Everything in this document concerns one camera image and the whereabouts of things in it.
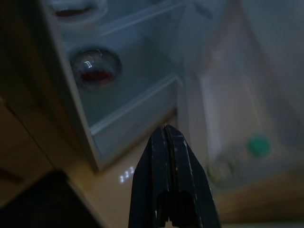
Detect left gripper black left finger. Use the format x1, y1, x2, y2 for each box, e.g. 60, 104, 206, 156
129, 125, 171, 228

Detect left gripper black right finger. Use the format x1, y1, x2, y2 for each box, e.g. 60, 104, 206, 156
165, 124, 220, 228

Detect clear fridge crisper drawer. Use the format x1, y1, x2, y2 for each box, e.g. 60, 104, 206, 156
91, 79, 181, 167

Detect glass fridge shelf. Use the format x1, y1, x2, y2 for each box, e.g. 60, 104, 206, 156
64, 30, 185, 133
47, 0, 188, 40

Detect white fridge body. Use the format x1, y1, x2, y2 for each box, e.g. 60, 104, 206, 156
39, 0, 190, 173

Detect white fridge door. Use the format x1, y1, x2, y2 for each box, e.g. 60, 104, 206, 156
182, 0, 304, 190

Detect white bottle green cap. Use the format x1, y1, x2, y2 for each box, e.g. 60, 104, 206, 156
200, 71, 273, 188

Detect red berries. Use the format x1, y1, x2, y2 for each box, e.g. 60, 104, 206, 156
79, 68, 114, 84

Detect black floor mat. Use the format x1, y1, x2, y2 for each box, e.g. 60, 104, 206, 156
0, 168, 103, 228

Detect round clear bowl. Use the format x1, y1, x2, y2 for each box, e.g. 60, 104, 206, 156
70, 46, 123, 90

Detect wooden cabinet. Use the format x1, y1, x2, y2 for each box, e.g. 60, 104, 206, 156
0, 0, 95, 207

